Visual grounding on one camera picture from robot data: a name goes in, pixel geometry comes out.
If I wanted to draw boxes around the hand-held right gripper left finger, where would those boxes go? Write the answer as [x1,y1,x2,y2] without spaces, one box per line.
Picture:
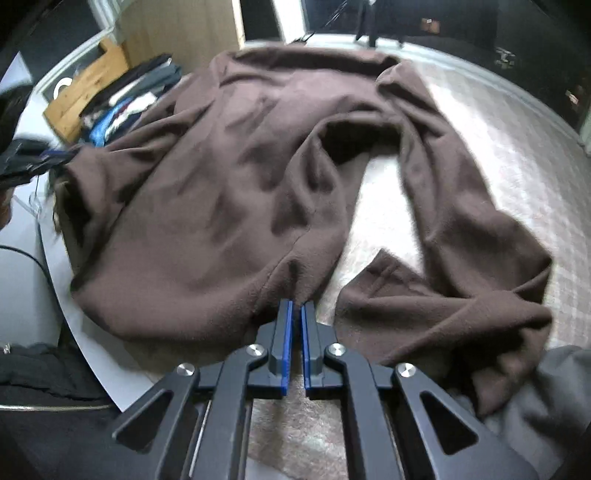
[111,299,295,480]

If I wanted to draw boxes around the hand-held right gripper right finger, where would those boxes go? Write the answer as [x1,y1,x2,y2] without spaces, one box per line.
[300,300,539,480]

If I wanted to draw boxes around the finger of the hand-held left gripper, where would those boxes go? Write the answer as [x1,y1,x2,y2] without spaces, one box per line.
[0,140,78,186]

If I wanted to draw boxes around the brown fleece pants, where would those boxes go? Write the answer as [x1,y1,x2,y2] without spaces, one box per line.
[53,46,555,416]

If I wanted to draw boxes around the pile of folded clothes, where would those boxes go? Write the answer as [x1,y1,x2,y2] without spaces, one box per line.
[79,53,184,148]

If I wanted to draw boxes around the light wooden panel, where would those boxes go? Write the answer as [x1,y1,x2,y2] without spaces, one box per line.
[117,0,244,77]

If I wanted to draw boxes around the grey cloth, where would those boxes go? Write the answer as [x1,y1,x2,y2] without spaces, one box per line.
[455,345,591,480]

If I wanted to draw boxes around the person's black zip jacket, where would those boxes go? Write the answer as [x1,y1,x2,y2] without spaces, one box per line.
[0,342,123,480]

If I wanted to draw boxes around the plaid blanket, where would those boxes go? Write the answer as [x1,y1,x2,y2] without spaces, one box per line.
[117,39,591,480]

